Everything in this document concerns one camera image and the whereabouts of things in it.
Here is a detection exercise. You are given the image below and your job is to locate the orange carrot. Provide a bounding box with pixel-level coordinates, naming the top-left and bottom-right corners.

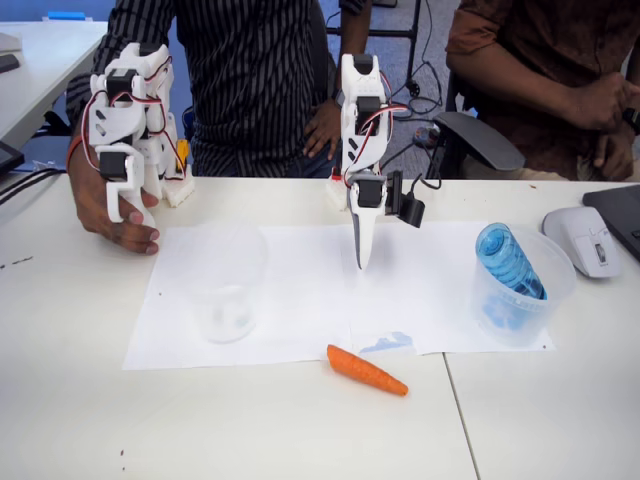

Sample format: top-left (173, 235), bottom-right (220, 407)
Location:
top-left (326, 343), bottom-right (409, 398)

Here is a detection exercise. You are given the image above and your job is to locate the white leader robot arm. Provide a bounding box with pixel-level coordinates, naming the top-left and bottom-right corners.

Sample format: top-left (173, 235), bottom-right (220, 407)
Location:
top-left (82, 42), bottom-right (196, 224)

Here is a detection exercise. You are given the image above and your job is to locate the striped-shirt person right forearm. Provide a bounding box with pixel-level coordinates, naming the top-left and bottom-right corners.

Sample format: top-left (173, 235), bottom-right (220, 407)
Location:
top-left (67, 142), bottom-right (109, 216)

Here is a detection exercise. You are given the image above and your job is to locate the striped-shirt person left forearm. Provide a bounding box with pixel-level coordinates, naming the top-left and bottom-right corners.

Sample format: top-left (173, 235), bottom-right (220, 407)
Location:
top-left (340, 0), bottom-right (374, 94)

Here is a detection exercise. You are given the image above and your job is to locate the blue plastic bottle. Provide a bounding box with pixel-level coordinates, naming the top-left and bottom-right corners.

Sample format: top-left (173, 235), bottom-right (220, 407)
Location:
top-left (474, 223), bottom-right (550, 331)

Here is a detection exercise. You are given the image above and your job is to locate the striped-shirt person left hand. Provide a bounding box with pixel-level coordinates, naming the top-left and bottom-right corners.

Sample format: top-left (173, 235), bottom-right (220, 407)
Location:
top-left (303, 96), bottom-right (344, 162)

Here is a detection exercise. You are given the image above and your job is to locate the brown-shirt person left hand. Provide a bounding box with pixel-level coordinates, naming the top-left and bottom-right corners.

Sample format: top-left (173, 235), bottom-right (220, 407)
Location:
top-left (593, 131), bottom-right (638, 182)

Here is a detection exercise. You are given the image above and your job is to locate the brown-shirt person right hand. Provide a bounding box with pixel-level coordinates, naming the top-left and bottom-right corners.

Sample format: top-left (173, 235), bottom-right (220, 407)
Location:
top-left (578, 74), bottom-right (640, 133)

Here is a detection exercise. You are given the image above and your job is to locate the striped-shirt person right hand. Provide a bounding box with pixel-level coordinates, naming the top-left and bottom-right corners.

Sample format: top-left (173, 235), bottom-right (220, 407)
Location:
top-left (74, 184), bottom-right (161, 256)

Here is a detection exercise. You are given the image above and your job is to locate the white paper sheet blue stain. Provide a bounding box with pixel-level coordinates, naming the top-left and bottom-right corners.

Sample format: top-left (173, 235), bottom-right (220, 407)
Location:
top-left (344, 219), bottom-right (557, 358)

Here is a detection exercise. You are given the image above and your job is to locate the black office chair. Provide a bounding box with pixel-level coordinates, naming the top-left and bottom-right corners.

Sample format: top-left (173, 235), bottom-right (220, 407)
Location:
top-left (427, 69), bottom-right (527, 180)

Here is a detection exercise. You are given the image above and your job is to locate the black wheeled metal stand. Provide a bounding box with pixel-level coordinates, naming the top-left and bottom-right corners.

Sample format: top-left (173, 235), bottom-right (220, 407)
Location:
top-left (324, 0), bottom-right (424, 99)

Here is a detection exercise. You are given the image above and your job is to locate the striped-shirt person body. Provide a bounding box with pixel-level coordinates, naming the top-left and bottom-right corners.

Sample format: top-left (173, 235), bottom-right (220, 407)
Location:
top-left (66, 0), bottom-right (342, 179)

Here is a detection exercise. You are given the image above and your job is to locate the tall clear plastic cup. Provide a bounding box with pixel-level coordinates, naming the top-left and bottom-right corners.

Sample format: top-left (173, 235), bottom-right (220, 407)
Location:
top-left (172, 224), bottom-right (269, 344)

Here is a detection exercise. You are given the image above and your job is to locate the yellow table clamp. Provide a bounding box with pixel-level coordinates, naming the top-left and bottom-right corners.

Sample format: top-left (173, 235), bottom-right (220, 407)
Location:
top-left (174, 139), bottom-right (193, 177)

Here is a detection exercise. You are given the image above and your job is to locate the wide clear plastic cup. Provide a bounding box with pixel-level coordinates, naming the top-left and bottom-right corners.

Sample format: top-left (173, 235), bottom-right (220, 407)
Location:
top-left (469, 227), bottom-right (578, 349)

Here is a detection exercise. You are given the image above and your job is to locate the white computer mouse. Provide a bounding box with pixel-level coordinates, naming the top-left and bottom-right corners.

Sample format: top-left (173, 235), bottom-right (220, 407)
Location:
top-left (542, 205), bottom-right (624, 279)

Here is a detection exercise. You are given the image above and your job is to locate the brown-shirt person body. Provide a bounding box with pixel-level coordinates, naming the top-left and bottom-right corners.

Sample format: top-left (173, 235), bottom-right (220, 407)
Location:
top-left (444, 0), bottom-right (640, 182)

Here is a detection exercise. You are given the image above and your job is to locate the plain white paper sheet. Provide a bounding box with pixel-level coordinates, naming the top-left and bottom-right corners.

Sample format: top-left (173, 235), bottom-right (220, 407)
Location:
top-left (122, 224), bottom-right (357, 372)

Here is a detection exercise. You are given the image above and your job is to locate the black laptop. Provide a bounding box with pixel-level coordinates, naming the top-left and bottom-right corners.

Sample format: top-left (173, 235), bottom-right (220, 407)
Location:
top-left (582, 183), bottom-right (640, 264)

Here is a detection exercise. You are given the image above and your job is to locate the black tablet screen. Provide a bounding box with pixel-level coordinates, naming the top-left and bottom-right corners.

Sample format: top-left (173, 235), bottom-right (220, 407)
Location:
top-left (0, 141), bottom-right (26, 177)

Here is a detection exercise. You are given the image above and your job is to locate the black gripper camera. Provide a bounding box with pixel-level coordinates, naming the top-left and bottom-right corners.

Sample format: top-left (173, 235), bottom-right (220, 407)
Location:
top-left (384, 169), bottom-right (427, 228)

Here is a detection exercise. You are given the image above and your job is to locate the black camera cable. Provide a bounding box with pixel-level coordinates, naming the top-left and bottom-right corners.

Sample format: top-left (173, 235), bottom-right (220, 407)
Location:
top-left (407, 172), bottom-right (442, 201)

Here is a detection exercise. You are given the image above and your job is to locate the black floor cable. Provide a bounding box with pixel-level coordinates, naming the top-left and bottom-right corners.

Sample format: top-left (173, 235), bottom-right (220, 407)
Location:
top-left (374, 0), bottom-right (447, 122)

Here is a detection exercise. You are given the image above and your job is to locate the black table cable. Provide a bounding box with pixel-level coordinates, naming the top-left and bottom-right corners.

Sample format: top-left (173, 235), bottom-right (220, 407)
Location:
top-left (0, 167), bottom-right (67, 194)
top-left (0, 172), bottom-right (69, 207)

